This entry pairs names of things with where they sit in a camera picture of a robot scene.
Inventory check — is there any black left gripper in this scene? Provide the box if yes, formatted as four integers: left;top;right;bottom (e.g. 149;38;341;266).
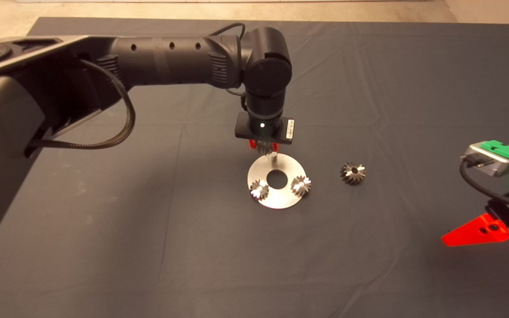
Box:
235;113;296;153

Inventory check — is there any large steel gear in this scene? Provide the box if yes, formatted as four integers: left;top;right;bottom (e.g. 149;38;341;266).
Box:
340;162;366;186

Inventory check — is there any round metal plate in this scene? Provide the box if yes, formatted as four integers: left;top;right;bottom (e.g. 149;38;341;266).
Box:
247;151;307;210

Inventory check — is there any dark grey table cloth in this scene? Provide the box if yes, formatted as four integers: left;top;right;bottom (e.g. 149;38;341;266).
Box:
0;17;509;318

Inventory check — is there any black right camera cable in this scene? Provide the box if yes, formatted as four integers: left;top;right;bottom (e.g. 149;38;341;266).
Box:
459;160;509;217

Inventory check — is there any silver right camera box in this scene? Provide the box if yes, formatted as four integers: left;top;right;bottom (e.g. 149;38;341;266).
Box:
460;145;509;178

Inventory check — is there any thin black left camera cable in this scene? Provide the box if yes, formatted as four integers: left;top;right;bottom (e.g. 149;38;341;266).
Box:
210;23;249;111

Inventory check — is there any braided black left arm cable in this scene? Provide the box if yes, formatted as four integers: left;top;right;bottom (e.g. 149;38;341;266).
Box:
27;60;137;150

